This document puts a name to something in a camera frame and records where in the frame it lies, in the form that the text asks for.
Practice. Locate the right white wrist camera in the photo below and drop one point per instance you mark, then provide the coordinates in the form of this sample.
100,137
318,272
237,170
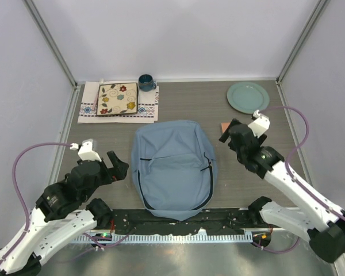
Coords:
260,124

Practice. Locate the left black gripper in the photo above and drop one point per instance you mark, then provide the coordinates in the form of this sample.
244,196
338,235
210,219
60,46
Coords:
118,172

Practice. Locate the white slotted cable duct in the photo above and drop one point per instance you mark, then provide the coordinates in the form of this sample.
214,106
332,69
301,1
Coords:
200,237

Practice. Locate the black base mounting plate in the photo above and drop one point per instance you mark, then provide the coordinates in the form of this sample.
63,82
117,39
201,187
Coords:
216,221

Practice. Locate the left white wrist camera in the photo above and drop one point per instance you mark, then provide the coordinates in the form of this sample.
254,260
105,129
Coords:
86,150

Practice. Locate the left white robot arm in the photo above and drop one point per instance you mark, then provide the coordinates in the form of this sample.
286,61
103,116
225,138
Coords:
64,211

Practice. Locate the white patterned cloth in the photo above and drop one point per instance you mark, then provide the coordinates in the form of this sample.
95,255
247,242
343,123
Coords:
147,108

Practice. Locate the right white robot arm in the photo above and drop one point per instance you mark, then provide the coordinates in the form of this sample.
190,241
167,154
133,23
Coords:
320,222

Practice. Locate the dark blue ceramic mug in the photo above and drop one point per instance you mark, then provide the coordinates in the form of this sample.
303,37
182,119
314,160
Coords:
146,83

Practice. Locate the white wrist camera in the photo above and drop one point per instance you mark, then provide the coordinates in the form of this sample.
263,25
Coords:
86,150
260,124

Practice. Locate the floral square tile plate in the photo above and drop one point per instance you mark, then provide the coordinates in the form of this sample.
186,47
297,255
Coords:
117,99

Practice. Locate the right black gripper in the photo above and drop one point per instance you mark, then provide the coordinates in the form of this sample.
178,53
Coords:
226,134

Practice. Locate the teal round plate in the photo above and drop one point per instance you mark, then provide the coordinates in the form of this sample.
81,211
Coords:
247,97

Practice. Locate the blue fabric backpack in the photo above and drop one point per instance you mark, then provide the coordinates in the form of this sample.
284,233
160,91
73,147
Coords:
174,168

